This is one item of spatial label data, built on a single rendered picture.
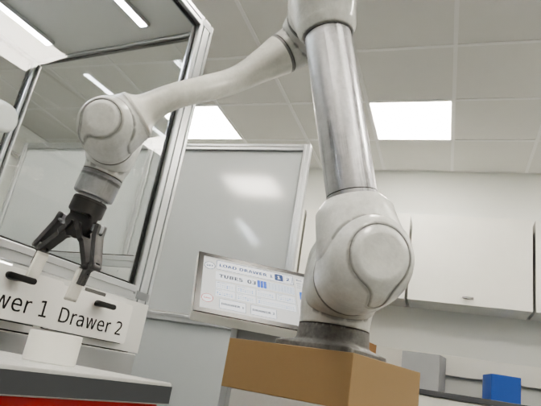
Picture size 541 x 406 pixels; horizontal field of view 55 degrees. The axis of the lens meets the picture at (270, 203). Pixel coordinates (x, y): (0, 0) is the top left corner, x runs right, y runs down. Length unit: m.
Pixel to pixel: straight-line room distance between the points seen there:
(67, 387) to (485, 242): 3.89
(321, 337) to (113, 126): 0.58
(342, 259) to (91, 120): 0.51
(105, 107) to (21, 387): 0.55
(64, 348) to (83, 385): 0.12
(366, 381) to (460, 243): 3.35
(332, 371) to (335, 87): 0.54
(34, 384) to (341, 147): 0.66
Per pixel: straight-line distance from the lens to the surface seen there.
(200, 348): 2.77
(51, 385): 0.63
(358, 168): 0.99
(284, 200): 2.80
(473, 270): 4.25
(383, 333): 4.54
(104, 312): 1.51
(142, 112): 1.05
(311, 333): 1.10
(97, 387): 0.68
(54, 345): 0.76
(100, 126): 0.99
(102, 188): 1.16
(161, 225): 1.70
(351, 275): 0.87
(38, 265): 1.25
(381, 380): 1.07
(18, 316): 1.27
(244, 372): 1.11
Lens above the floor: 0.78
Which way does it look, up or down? 19 degrees up
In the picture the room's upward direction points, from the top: 10 degrees clockwise
